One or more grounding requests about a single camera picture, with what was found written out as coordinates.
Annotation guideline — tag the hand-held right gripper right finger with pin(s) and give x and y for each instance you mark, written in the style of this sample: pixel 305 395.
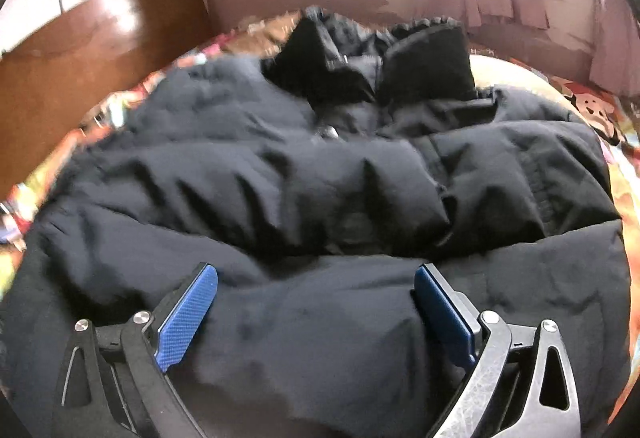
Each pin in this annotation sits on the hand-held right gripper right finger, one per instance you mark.
pixel 442 318

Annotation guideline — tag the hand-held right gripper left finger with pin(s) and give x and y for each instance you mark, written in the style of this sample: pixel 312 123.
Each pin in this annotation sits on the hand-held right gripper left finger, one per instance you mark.
pixel 186 318

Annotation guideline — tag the black puffer jacket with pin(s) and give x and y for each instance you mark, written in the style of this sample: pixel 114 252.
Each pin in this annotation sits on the black puffer jacket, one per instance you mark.
pixel 280 198

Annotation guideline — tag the brown patterned quilt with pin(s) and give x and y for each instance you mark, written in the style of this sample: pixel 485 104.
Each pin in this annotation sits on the brown patterned quilt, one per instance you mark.
pixel 505 72

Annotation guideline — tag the colourful cartoon printed bed sheet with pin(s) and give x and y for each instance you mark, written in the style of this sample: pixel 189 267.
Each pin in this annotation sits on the colourful cartoon printed bed sheet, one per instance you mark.
pixel 592 105

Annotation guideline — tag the wooden headboard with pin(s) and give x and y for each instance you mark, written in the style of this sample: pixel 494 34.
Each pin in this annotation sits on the wooden headboard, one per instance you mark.
pixel 90 62

